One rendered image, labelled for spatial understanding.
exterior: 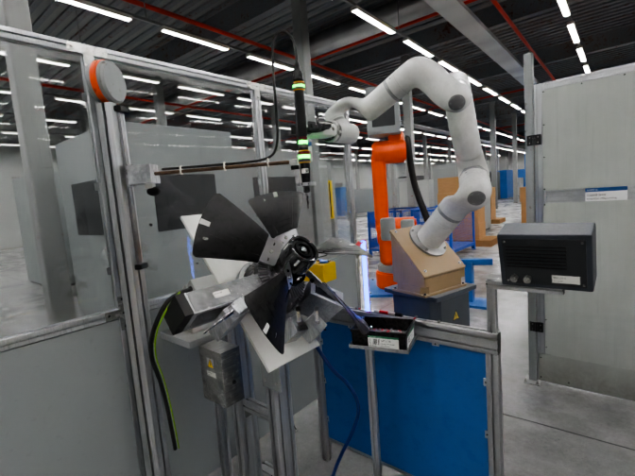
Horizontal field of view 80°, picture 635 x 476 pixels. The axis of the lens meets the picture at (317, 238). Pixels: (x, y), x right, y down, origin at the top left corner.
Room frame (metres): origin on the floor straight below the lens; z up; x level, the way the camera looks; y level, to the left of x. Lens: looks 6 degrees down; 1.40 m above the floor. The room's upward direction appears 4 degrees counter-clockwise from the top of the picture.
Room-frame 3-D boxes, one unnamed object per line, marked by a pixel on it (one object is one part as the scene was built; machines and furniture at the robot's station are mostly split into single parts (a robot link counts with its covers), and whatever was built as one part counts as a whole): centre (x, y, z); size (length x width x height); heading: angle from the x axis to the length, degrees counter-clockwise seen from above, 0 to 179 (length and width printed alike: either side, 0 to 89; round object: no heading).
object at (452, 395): (1.62, -0.29, 0.45); 0.82 x 0.02 x 0.66; 49
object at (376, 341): (1.45, -0.23, 0.85); 0.22 x 0.17 x 0.07; 64
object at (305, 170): (1.41, 0.02, 1.64); 0.04 x 0.04 x 0.46
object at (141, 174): (1.47, 0.65, 1.53); 0.10 x 0.07 x 0.09; 84
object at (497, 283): (1.27, -0.69, 1.04); 0.24 x 0.03 x 0.03; 49
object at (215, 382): (1.46, 0.43, 0.73); 0.15 x 0.09 x 0.22; 49
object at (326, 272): (1.87, 0.01, 1.02); 0.16 x 0.10 x 0.11; 49
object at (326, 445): (1.90, 0.04, 0.39); 0.04 x 0.04 x 0.78; 49
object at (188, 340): (1.68, 0.52, 0.85); 0.36 x 0.24 x 0.03; 139
